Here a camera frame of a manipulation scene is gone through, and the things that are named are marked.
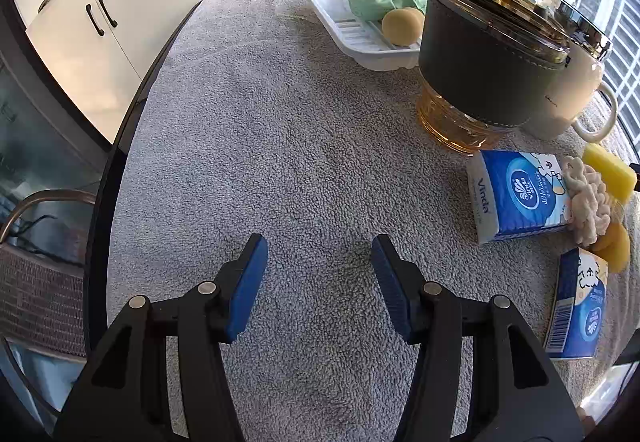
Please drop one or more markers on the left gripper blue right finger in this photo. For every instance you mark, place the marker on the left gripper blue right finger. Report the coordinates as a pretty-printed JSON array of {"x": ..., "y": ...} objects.
[{"x": 387, "y": 266}]

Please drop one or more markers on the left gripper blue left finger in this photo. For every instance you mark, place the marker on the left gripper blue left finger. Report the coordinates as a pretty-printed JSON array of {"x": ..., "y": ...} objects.
[{"x": 246, "y": 276}]

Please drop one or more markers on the blue tissue pack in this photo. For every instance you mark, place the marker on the blue tissue pack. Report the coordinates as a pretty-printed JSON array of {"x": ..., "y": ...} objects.
[
  {"x": 579, "y": 306},
  {"x": 516, "y": 194}
]

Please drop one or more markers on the white knotted rope toy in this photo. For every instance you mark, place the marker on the white knotted rope toy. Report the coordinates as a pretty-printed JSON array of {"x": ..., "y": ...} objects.
[{"x": 589, "y": 205}]

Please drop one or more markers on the yellow round sponge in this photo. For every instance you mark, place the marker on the yellow round sponge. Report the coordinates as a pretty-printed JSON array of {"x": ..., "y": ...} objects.
[{"x": 614, "y": 247}]

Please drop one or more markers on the yellow rectangular sponge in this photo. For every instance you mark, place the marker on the yellow rectangular sponge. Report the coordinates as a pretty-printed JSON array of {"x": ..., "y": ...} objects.
[{"x": 620, "y": 179}]

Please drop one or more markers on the beige gourd makeup sponge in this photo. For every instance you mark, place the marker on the beige gourd makeup sponge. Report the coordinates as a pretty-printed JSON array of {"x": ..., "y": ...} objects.
[{"x": 403, "y": 27}]

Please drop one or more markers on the grey towel table cover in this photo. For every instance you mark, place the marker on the grey towel table cover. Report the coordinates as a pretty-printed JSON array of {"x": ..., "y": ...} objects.
[{"x": 257, "y": 123}]

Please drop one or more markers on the metal mesh chair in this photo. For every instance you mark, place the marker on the metal mesh chair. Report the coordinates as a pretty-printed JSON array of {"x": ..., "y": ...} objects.
[{"x": 42, "y": 297}]

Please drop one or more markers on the amber glass tumbler green sleeve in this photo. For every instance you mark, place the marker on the amber glass tumbler green sleeve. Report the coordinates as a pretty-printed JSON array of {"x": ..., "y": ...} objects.
[{"x": 485, "y": 67}]

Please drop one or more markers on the white plastic tray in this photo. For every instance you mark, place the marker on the white plastic tray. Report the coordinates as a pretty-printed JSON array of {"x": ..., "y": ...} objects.
[{"x": 363, "y": 41}]

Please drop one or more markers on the white mug chrome lid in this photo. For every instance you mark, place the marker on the white mug chrome lid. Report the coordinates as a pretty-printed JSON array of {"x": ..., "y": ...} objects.
[{"x": 570, "y": 92}]

